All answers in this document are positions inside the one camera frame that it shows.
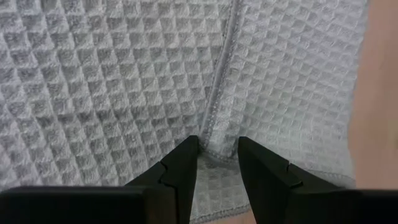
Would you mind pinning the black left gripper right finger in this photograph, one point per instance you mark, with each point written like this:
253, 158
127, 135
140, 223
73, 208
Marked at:
264, 180

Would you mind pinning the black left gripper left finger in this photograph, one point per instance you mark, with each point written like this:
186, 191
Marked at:
183, 168

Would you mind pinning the grey waffle microfiber towel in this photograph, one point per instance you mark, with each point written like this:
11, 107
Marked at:
109, 77

